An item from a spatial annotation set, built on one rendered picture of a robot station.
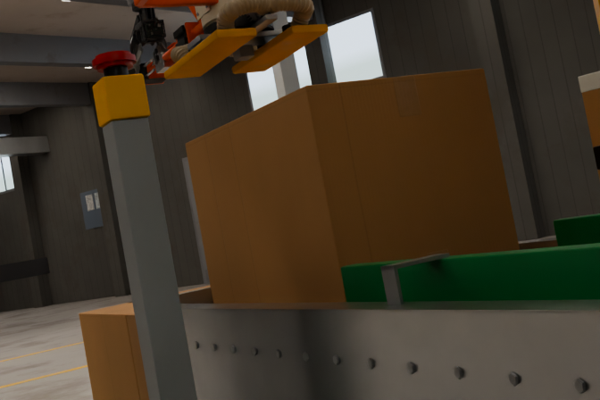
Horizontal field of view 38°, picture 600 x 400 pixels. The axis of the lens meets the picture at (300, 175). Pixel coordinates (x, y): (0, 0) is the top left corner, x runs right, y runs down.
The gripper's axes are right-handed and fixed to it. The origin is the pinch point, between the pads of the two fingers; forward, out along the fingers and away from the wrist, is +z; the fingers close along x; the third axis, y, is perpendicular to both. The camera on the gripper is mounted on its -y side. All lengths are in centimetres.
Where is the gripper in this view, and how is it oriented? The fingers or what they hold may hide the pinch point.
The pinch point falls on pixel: (152, 70)
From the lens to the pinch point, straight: 266.9
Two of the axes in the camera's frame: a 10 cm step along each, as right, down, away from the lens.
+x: 8.7, -1.3, 4.8
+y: 4.6, -1.3, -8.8
